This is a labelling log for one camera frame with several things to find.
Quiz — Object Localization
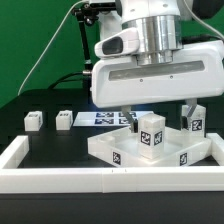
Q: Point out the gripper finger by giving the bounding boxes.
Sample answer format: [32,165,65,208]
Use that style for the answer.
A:
[181,99,197,130]
[121,106,138,133]

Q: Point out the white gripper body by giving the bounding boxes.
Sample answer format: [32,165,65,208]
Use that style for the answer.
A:
[91,28,224,108]

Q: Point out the white square tabletop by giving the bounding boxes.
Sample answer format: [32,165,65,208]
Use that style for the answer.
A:
[88,127,211,167]

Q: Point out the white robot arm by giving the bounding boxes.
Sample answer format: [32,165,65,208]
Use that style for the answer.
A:
[91,0,224,132]

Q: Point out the white marker sheet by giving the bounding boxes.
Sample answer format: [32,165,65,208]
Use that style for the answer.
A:
[72,111,155,127]

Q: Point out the white U-shaped fence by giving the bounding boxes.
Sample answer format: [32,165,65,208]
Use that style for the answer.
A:
[0,135,224,194]

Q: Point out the black cables at base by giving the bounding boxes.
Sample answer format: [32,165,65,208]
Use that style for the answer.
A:
[48,69,96,90]

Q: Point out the white cable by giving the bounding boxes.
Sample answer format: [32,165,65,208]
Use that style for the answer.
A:
[17,0,88,97]

